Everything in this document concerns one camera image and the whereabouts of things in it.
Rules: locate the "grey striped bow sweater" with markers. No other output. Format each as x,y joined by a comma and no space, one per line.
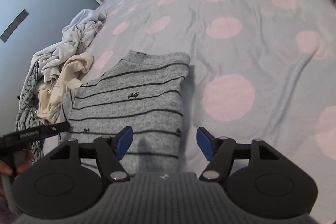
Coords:
141,91

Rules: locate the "person's left hand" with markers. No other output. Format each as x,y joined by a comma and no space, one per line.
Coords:
7,172

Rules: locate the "lilac pink-dotted bed cover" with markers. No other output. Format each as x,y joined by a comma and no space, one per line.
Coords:
258,69

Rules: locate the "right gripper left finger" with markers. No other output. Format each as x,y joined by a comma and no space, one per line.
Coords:
108,151

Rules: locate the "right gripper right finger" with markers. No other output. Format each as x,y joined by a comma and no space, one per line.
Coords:
221,153

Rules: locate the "grey patterned crumpled garment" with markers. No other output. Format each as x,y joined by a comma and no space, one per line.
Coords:
28,102

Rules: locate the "white light-grey crumpled garment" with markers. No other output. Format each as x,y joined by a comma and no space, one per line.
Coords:
77,36

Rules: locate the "cream crumpled garment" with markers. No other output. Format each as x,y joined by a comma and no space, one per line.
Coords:
50,96

